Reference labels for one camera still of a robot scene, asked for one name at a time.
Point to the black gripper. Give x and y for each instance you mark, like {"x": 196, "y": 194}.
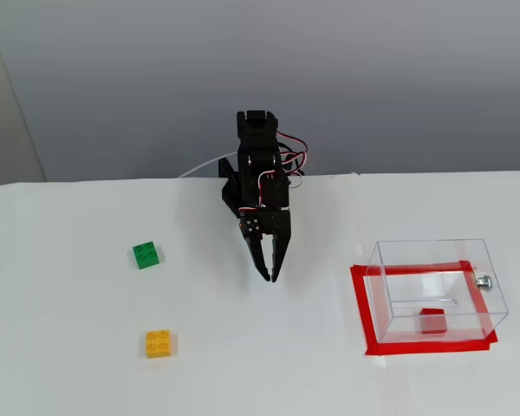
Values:
{"x": 272, "y": 226}

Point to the red lego brick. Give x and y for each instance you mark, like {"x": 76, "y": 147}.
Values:
{"x": 432, "y": 323}

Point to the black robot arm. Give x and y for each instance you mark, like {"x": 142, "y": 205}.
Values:
{"x": 255, "y": 138}

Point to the green lego brick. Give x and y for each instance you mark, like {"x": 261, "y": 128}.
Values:
{"x": 146, "y": 255}

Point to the yellow lego brick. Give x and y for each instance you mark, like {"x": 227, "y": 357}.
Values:
{"x": 160, "y": 343}

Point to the transparent plastic box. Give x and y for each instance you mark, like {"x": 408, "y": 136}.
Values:
{"x": 463, "y": 325}

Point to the silver box lock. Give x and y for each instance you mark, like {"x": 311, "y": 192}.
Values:
{"x": 484, "y": 282}

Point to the red tape frame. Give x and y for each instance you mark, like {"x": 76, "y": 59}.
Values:
{"x": 359, "y": 303}

